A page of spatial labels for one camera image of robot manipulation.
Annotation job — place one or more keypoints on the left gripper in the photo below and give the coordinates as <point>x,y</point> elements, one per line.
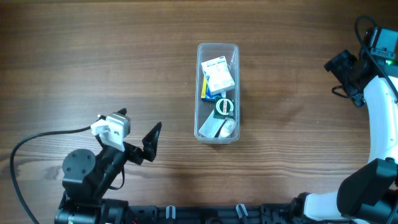
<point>137,152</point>

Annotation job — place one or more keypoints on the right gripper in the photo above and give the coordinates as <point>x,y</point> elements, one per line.
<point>347,76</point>

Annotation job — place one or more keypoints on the white green slim box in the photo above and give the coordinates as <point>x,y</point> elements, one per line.
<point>211,126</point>

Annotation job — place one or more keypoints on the blue yellow lozenge box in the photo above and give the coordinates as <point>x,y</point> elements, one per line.
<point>206,93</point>

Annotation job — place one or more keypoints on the green Zam-Buk box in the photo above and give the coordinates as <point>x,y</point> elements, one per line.
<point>224,108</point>

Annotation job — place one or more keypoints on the white blue medicine box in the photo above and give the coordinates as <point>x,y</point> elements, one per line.
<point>217,75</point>

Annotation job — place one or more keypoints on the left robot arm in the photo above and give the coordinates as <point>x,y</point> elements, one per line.
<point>87,176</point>

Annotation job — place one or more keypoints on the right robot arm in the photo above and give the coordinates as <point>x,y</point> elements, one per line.
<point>366,196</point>

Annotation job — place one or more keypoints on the clear plastic container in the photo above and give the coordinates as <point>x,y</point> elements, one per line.
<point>208,51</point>

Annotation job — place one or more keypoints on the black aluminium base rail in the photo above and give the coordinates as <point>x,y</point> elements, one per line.
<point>262,214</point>

